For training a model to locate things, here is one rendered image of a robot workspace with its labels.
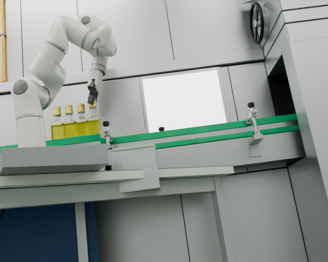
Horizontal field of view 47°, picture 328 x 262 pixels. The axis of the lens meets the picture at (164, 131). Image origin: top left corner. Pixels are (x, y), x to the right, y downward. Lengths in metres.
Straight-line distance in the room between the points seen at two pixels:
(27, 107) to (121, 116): 0.66
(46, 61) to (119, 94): 0.63
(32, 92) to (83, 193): 0.40
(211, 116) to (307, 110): 0.51
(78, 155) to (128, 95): 0.82
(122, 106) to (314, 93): 0.92
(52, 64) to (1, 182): 0.46
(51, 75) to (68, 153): 0.37
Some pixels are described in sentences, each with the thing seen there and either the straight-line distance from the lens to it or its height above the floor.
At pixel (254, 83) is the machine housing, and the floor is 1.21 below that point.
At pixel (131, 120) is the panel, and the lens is 1.92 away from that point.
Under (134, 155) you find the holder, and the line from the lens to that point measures 1.41.
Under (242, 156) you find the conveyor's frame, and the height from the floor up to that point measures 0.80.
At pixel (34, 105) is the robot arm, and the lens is 1.41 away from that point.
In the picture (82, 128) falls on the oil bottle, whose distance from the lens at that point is 1.80.
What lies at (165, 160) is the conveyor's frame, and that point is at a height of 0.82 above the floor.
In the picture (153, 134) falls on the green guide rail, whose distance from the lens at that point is 1.73.
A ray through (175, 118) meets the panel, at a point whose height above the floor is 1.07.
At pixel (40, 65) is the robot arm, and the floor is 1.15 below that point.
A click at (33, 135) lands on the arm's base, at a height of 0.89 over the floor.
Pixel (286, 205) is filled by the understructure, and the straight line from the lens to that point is 1.95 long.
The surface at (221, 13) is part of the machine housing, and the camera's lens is 2.23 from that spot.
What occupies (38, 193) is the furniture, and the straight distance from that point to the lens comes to 1.32.
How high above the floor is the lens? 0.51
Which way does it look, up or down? 15 degrees up
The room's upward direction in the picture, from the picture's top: 8 degrees counter-clockwise
